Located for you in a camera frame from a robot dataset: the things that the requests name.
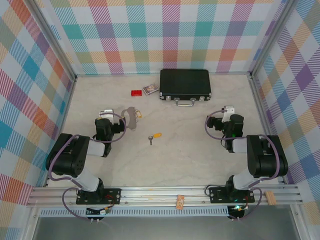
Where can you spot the red toy brick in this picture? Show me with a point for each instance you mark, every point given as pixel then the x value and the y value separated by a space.
pixel 136 93

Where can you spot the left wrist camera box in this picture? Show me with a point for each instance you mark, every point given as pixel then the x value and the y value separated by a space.
pixel 107 112

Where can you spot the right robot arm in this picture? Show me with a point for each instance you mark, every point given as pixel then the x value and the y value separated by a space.
pixel 265 155

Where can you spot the aluminium side rail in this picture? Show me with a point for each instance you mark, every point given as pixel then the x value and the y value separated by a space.
pixel 261 110
pixel 65 110

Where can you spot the long aluminium base rail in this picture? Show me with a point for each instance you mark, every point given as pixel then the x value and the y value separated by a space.
pixel 162 193

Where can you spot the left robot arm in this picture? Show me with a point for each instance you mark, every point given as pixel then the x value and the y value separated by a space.
pixel 70 155

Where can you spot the black carrying case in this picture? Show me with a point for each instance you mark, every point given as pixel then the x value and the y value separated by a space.
pixel 185 82

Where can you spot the thin aluminium wall rail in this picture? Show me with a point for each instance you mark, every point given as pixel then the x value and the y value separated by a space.
pixel 112 74

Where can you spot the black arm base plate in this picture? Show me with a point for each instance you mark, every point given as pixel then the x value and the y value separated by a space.
pixel 216 195
pixel 113 193

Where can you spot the silver key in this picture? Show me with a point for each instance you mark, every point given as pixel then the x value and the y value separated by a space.
pixel 150 140

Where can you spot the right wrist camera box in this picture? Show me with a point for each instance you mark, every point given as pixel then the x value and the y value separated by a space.
pixel 229 109

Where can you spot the small card box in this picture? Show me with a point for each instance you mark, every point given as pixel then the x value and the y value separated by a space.
pixel 150 89

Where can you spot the aluminium corner post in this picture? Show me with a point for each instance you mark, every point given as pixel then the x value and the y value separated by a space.
pixel 272 37
pixel 53 37

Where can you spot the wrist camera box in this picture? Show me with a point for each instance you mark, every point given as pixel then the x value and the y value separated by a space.
pixel 107 112
pixel 229 109

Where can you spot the yellow key tag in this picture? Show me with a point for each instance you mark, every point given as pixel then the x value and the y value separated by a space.
pixel 157 135

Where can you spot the small orange printed card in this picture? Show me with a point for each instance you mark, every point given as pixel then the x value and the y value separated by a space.
pixel 180 202

